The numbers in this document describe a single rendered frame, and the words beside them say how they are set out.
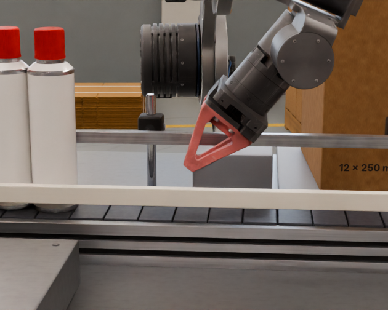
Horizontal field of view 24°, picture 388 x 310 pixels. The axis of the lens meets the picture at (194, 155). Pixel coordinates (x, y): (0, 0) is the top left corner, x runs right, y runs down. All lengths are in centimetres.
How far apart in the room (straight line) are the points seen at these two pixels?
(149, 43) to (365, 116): 100
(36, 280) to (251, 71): 32
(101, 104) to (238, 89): 455
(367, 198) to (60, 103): 35
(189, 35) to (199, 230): 119
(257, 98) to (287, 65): 9
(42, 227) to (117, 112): 451
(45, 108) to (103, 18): 555
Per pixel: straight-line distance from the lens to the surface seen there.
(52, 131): 100
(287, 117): 546
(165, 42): 211
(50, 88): 99
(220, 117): 96
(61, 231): 100
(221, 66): 207
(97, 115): 551
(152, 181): 111
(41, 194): 100
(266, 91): 96
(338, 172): 120
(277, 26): 97
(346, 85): 117
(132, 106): 549
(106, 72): 659
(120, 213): 101
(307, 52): 89
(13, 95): 101
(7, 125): 101
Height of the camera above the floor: 119
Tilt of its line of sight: 14 degrees down
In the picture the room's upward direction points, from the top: straight up
